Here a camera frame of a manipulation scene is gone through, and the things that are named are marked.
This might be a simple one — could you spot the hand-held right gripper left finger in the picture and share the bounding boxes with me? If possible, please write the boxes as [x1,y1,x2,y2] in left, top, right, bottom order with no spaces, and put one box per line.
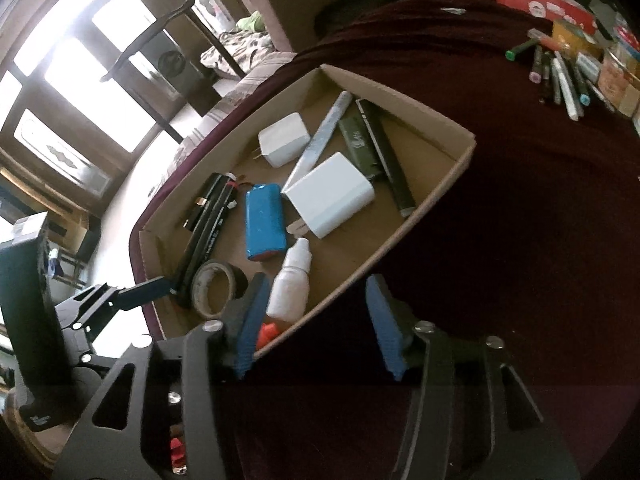
[50,272,271,480]

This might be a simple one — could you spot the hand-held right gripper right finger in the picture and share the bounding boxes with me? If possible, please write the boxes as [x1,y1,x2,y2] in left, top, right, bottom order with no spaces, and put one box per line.
[365,274,581,480]

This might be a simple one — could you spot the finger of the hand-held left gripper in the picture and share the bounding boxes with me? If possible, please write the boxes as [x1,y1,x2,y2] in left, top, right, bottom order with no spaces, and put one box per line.
[70,345,121,376]
[55,275,173,341]

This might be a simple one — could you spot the white tube with red cap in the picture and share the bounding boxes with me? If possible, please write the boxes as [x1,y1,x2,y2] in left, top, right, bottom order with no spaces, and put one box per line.
[256,321,283,353]

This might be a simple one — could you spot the white dropper bottle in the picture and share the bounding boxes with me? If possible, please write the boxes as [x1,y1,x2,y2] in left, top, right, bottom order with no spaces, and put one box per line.
[266,237,313,321]

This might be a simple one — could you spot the black tape roll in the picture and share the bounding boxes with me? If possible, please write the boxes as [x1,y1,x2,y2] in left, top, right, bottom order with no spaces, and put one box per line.
[191,259,249,320]

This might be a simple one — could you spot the black marker with white cap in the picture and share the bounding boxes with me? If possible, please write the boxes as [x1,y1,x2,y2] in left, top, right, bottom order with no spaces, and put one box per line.
[175,200,238,308]

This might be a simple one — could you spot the shallow cardboard box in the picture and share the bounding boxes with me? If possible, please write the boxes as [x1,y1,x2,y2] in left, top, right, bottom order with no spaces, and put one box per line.
[137,63,477,361]

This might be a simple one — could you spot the blue battery pack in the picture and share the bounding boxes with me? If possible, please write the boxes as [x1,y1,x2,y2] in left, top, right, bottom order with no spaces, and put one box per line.
[244,183,290,262]

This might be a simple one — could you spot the black tube with copper band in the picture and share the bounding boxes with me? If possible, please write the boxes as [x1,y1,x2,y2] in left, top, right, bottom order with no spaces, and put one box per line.
[185,172,226,231]

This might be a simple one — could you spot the white power adapter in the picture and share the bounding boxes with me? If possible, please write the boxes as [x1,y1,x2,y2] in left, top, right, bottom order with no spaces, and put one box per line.
[281,152,376,240]
[252,112,312,168]

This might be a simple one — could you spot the black marker pen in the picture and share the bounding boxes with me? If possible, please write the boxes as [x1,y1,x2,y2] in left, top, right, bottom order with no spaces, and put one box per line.
[355,98,417,218]

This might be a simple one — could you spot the dark speaker box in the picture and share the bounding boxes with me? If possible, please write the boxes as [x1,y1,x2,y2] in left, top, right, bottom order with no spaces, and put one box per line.
[150,30,206,96]

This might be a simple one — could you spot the black wooden chair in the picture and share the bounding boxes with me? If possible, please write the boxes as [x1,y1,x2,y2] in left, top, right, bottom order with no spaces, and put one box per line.
[100,0,241,143]

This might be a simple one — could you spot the patterned cloth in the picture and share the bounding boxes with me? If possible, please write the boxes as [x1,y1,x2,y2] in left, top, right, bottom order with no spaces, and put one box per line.
[200,10,281,81]

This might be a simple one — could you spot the pile of marker pens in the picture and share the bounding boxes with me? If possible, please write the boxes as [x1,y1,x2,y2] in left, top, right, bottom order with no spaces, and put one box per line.
[505,30,618,122]

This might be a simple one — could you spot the jar with gold lid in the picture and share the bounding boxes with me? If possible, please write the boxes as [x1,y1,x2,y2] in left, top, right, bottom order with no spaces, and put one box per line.
[597,52,640,116]

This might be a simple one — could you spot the stack of red packets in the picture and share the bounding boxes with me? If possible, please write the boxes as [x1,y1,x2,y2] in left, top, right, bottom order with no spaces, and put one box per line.
[490,0,598,31]

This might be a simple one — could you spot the wooden frame window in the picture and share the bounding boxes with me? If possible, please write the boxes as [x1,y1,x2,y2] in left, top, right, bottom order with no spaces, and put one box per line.
[0,0,241,201]

